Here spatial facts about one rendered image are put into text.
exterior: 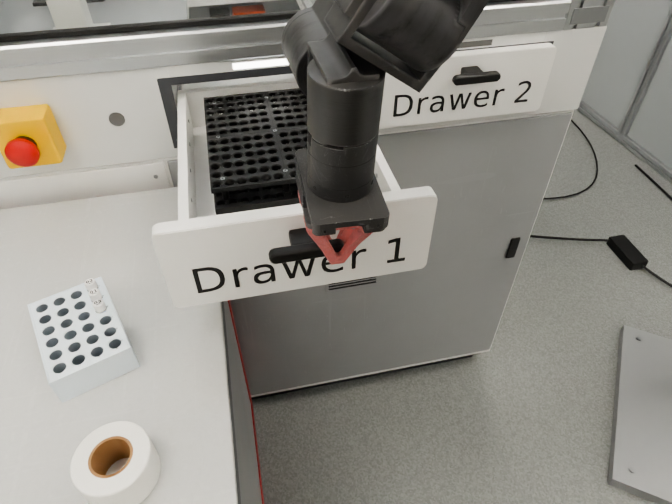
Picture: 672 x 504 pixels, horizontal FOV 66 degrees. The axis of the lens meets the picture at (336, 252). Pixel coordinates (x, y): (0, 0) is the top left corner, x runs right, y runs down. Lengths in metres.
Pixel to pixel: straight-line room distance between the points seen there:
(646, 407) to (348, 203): 1.29
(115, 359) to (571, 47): 0.81
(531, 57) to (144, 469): 0.77
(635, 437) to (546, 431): 0.21
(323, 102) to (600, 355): 1.43
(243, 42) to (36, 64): 0.27
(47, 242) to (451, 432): 1.04
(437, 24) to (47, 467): 0.52
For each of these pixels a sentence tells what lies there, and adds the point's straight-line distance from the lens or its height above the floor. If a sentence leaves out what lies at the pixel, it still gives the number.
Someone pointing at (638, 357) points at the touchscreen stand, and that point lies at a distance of 1.71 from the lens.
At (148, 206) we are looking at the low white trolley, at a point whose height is 0.76.
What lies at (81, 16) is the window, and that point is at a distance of 0.80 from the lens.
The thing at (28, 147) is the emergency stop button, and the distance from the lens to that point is 0.80.
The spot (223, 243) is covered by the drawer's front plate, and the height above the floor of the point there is 0.90.
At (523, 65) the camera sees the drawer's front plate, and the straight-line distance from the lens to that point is 0.91.
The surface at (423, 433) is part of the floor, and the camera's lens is 1.42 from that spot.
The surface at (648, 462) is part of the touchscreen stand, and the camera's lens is 1.53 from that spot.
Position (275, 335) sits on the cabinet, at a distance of 1.20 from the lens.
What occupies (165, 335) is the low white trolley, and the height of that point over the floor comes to 0.76.
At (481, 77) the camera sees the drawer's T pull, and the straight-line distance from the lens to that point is 0.84.
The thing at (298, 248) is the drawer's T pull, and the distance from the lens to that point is 0.50.
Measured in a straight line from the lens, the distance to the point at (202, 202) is 0.70.
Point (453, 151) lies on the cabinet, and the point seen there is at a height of 0.74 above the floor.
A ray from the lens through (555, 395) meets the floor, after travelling 1.58.
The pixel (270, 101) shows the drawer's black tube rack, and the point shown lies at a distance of 0.78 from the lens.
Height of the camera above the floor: 1.26
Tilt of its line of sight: 44 degrees down
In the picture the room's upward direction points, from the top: straight up
